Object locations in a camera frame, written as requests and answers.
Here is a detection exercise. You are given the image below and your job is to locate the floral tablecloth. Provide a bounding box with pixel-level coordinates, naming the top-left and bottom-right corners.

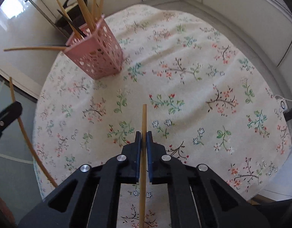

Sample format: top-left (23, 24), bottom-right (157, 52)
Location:
top-left (32, 4), bottom-right (292, 228)

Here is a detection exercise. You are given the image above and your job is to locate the pink perforated utensil holder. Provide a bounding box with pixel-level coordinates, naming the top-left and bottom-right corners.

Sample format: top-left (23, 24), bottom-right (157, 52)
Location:
top-left (63, 15), bottom-right (123, 80)

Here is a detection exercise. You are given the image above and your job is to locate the white power strip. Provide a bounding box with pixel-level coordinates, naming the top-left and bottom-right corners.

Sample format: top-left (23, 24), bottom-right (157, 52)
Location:
top-left (277, 98), bottom-right (288, 113)

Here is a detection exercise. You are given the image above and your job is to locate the dark brown wicker bin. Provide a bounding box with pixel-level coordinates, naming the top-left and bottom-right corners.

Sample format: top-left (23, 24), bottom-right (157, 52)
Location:
top-left (55, 4), bottom-right (85, 35)

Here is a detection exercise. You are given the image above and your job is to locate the black wok with lid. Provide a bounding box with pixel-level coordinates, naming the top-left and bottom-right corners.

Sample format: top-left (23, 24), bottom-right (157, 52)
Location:
top-left (62, 0), bottom-right (88, 17)

